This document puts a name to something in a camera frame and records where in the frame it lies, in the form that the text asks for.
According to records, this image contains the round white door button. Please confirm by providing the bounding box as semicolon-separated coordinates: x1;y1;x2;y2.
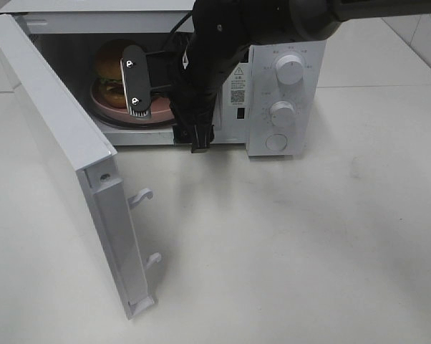
266;134;288;152

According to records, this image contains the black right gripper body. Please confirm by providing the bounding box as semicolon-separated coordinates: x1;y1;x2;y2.
146;49;225;118

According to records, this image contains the white microwave door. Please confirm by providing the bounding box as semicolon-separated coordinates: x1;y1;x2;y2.
0;14;161;319

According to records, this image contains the white microwave oven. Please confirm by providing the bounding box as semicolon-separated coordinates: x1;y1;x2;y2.
0;1;326;156

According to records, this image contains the pink round plate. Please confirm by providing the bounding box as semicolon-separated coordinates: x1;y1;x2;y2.
90;80;172;115

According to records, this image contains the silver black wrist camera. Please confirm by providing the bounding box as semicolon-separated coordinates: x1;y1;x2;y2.
120;44;152;120

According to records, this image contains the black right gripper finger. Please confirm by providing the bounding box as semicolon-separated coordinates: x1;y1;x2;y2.
170;102;195;143
191;103;215;153

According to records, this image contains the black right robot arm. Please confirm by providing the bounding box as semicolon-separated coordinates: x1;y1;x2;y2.
167;0;431;153

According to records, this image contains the upper white power knob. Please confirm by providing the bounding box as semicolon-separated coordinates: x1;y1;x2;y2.
274;53;304;85

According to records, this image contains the glass microwave turntable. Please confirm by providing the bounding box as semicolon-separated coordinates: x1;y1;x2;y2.
91;108;175;129

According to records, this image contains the white warning label sticker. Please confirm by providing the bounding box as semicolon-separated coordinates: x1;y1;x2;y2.
223;65;248;106

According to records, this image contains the toy hamburger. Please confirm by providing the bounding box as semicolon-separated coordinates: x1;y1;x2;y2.
95;39;135;108

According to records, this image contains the white timer knob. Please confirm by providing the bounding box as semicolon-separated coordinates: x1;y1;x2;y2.
269;101;296;128

